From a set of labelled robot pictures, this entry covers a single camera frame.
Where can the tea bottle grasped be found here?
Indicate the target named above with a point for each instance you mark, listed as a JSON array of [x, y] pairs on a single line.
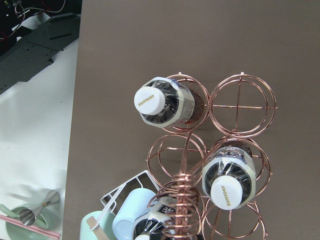
[[164, 102]]

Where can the copper wire bottle basket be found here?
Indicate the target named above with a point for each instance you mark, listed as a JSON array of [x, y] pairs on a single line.
[[239, 108]]

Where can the tea bottle at basket end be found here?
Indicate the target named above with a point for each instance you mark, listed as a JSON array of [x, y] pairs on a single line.
[[150, 225]]

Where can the light blue cup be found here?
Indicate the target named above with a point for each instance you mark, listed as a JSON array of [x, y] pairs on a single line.
[[134, 205]]

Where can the wooden stick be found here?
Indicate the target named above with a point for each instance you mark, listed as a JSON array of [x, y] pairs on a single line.
[[97, 230]]

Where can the black machine part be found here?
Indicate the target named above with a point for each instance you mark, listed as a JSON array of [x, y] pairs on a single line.
[[31, 33]]

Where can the steel jigger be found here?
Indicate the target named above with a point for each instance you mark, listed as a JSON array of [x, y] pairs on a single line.
[[28, 215]]

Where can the white wire cup rack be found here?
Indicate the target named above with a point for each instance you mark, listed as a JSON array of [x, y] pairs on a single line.
[[112, 202]]

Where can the tea bottle near handle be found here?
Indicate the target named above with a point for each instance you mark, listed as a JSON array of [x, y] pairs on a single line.
[[229, 176]]

